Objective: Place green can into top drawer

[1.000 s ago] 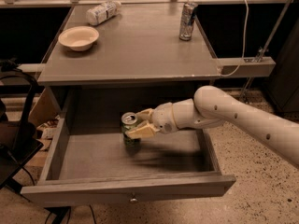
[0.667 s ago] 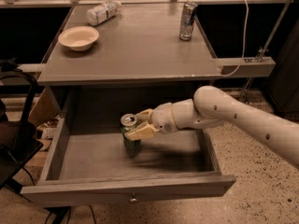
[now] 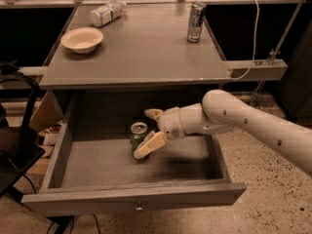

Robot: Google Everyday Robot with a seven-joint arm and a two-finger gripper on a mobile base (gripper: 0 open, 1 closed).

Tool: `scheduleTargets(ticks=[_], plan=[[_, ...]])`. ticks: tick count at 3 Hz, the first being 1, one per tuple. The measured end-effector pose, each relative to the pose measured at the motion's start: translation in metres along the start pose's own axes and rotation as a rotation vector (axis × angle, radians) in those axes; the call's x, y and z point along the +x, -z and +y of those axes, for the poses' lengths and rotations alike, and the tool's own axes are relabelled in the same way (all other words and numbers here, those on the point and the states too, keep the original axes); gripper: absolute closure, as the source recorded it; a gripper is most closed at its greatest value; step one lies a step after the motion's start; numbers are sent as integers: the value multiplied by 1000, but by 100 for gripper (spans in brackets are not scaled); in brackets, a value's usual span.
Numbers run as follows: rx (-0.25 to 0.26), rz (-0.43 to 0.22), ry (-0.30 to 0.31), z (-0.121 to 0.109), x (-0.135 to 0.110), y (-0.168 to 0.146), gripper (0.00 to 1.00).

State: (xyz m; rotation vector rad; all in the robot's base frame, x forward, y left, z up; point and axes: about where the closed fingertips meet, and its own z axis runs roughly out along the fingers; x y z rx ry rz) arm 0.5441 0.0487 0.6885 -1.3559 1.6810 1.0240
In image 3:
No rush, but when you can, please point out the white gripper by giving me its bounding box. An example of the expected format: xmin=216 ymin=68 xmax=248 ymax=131
xmin=134 ymin=107 xmax=186 ymax=160

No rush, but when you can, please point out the green soda can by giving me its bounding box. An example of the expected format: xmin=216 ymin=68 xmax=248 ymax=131
xmin=130 ymin=122 xmax=149 ymax=151

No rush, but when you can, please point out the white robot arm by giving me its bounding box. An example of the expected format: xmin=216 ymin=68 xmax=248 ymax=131
xmin=134 ymin=90 xmax=312 ymax=175

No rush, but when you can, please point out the open grey top drawer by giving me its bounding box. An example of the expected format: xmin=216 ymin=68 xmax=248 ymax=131
xmin=20 ymin=91 xmax=248 ymax=217

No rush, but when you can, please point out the grey cabinet with top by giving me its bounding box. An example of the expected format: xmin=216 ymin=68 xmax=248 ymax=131
xmin=38 ymin=2 xmax=232 ymax=119

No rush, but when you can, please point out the silver blue slim can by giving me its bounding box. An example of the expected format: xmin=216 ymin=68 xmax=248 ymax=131
xmin=187 ymin=3 xmax=206 ymax=43

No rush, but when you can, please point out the white bowl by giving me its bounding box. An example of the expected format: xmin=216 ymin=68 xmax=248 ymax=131
xmin=60 ymin=27 xmax=103 ymax=54

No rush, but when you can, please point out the clear plastic water bottle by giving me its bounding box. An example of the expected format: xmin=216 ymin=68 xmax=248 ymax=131
xmin=90 ymin=1 xmax=127 ymax=27

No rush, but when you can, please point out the black chair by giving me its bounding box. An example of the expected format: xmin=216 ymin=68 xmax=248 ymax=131
xmin=0 ymin=62 xmax=45 ymax=201

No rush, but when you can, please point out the white cable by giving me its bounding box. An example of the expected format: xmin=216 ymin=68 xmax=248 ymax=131
xmin=229 ymin=0 xmax=260 ymax=82

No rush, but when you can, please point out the grey horizontal rail beam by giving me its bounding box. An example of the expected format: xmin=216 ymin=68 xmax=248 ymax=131
xmin=227 ymin=59 xmax=288 ymax=82

